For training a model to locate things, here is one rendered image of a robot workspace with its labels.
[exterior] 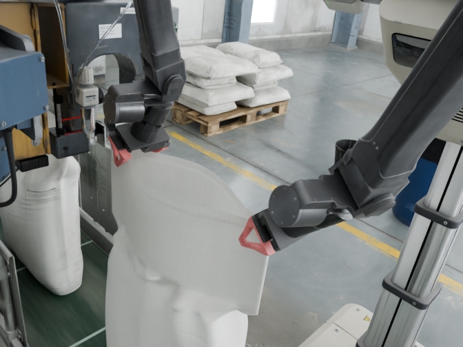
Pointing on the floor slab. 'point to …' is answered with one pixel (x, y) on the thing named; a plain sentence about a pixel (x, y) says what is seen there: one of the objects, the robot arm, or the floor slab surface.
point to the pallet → (212, 122)
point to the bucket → (342, 148)
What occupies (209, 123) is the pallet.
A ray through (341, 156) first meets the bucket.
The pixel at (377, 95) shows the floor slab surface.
